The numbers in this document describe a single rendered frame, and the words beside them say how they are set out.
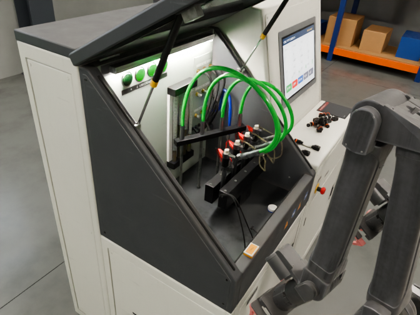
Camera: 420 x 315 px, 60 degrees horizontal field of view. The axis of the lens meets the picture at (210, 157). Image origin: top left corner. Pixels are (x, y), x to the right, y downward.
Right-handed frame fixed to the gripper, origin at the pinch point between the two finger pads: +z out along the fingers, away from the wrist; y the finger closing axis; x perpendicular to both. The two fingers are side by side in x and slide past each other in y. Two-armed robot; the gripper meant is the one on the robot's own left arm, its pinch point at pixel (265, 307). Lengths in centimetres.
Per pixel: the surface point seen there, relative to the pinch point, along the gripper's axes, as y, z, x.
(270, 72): -65, 1, -69
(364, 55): -506, 175, -171
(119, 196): 10, 22, -52
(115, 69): 4, -10, -77
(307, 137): -86, 24, -44
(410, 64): -526, 145, -114
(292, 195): -48, 17, -23
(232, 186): -30, 21, -38
